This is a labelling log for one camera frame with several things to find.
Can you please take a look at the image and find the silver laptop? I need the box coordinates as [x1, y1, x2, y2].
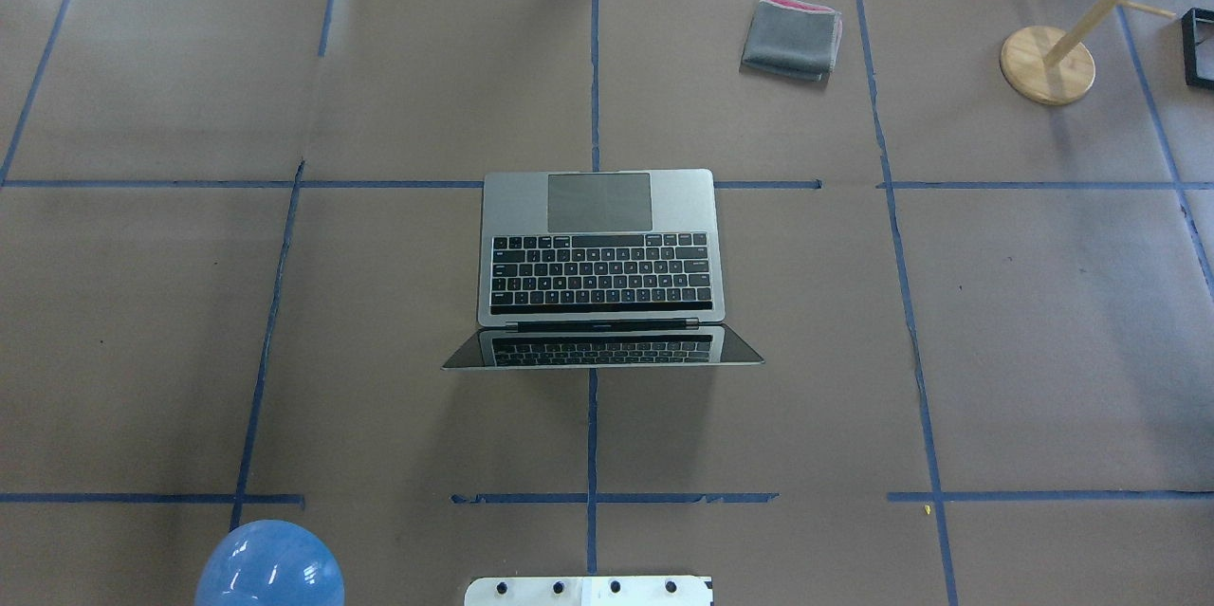
[444, 169, 764, 370]

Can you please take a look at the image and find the blue desk lamp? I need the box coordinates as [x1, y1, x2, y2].
[194, 520, 345, 605]

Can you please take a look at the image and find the folded grey cloth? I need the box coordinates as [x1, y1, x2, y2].
[741, 0, 844, 83]

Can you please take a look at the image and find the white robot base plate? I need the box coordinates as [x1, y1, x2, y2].
[464, 574, 715, 605]

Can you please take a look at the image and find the wooden mug tree stand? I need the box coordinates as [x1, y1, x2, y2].
[999, 0, 1178, 106]

